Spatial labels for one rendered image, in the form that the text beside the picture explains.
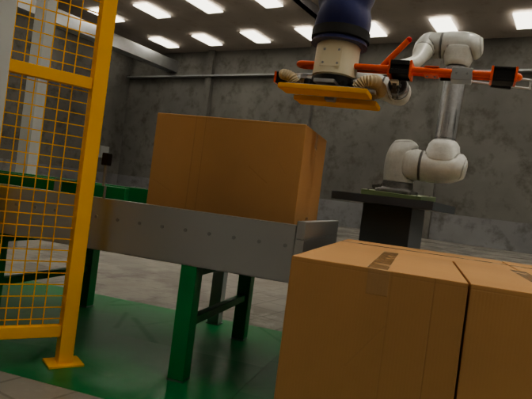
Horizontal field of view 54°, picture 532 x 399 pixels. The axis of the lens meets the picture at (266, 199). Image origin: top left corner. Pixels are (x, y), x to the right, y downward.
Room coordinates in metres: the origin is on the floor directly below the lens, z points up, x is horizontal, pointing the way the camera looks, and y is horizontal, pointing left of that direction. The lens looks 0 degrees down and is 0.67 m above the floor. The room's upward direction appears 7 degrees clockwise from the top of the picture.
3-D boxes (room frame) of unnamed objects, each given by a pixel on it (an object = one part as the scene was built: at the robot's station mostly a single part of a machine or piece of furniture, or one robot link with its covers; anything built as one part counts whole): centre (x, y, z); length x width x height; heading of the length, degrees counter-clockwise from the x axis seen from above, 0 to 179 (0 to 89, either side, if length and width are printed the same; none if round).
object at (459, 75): (1.85, -0.64, 1.19); 0.07 x 0.07 x 0.04; 68
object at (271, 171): (2.13, 0.12, 0.75); 0.60 x 0.40 x 0.40; 73
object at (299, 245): (2.02, -0.23, 0.48); 0.70 x 0.03 x 0.15; 163
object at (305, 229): (2.02, -0.22, 0.58); 0.70 x 0.03 x 0.06; 163
